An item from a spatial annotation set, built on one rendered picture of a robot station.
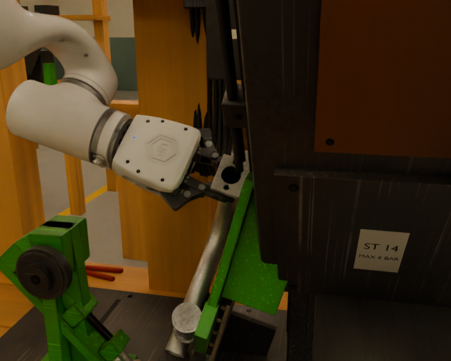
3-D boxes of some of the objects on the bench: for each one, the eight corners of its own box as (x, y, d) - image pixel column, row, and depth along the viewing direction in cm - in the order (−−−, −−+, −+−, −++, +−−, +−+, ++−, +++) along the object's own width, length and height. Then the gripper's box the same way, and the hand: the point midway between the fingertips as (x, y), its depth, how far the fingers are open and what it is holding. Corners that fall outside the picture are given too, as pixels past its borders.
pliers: (124, 271, 110) (124, 267, 110) (113, 282, 106) (112, 278, 105) (67, 262, 115) (66, 258, 114) (54, 272, 110) (53, 268, 110)
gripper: (143, 109, 73) (254, 148, 71) (97, 200, 66) (217, 246, 65) (138, 81, 66) (260, 124, 65) (86, 180, 59) (220, 230, 58)
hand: (225, 180), depth 65 cm, fingers closed on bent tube, 3 cm apart
